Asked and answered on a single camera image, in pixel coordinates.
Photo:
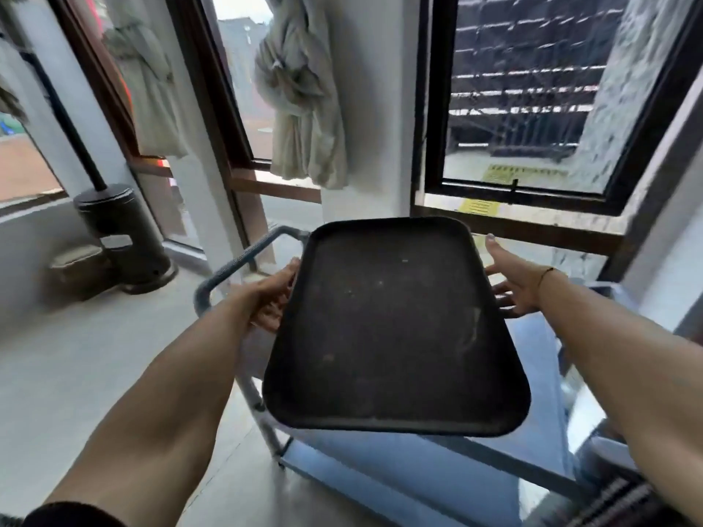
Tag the person's left hand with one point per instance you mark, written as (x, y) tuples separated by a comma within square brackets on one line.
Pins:
[(262, 298)]

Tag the person's right hand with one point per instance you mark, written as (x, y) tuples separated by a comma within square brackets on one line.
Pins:
[(516, 279)]

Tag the person's right thumb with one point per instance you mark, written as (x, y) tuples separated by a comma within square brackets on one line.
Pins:
[(497, 248)]

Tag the person's left thumb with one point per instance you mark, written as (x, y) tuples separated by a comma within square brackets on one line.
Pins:
[(285, 267)]

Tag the black plastic serving tray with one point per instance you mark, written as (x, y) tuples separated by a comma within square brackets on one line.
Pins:
[(392, 329)]

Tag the person's left forearm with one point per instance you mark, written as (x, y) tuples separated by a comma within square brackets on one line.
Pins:
[(159, 400)]

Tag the person's right forearm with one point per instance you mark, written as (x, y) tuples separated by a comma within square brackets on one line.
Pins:
[(626, 373)]

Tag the black framed window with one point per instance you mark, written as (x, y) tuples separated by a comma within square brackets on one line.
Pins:
[(543, 98)]

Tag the brown wooden framed window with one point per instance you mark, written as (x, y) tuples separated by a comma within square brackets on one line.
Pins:
[(219, 104)]

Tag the knotted white curtain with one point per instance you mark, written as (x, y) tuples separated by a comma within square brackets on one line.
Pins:
[(302, 87)]

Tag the stainless steel service cart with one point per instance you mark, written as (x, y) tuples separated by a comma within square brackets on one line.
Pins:
[(417, 461)]

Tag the pale green tied curtain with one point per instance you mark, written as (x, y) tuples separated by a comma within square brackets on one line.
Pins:
[(145, 71)]

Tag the striped woven fabric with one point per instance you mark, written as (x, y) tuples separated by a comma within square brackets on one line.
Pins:
[(626, 504)]

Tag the black sleeve cuff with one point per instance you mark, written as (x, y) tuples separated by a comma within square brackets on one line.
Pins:
[(71, 515)]

